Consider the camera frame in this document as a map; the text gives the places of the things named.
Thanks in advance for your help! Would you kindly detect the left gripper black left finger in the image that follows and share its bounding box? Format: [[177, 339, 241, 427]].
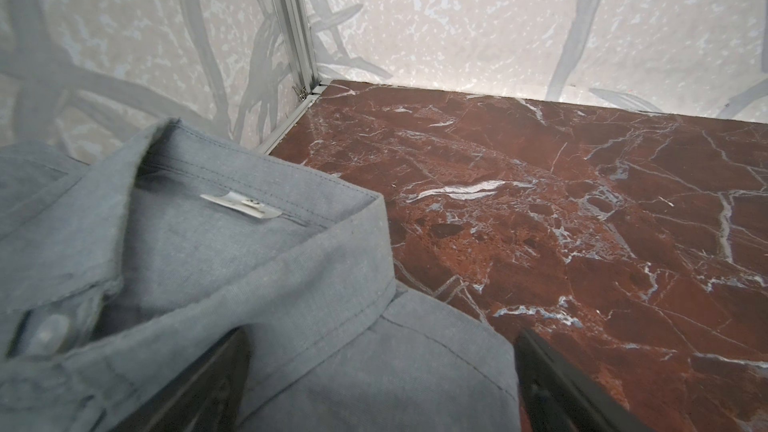
[[114, 328, 250, 431]]

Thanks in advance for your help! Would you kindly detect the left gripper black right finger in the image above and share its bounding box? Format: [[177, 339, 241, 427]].
[[514, 329, 650, 432]]

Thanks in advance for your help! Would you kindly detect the grey long sleeve shirt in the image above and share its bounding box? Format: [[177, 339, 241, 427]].
[[1, 120, 520, 431]]

